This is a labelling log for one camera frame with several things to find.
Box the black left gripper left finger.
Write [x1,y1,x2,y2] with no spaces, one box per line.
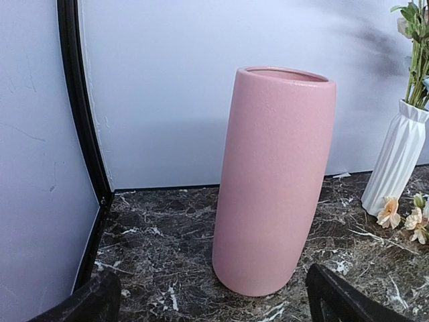
[30,271,121,322]

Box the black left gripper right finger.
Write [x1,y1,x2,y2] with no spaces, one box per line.
[306,264,410,322]

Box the flower bouquet green paper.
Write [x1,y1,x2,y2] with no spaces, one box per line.
[377,193,428,245]

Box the white ribbed vase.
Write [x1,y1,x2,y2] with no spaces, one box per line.
[361,100,428,217]

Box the pink ceramic vase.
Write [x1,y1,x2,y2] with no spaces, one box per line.
[212,67,336,297]

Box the blue and orange flower arrangement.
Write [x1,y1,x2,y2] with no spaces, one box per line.
[390,1,428,110]

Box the black left corner post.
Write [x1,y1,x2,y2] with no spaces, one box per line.
[57,1,114,290]

